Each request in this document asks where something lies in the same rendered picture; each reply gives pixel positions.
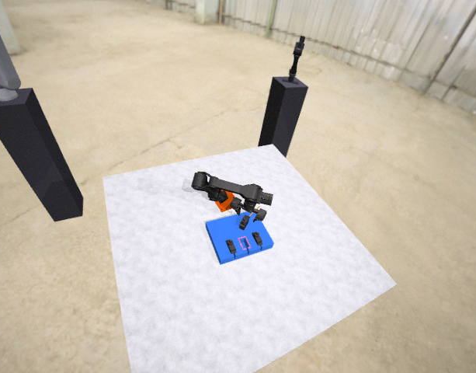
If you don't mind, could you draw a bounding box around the blue flat deck plate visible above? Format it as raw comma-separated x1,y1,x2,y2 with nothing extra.
206,212,274,265

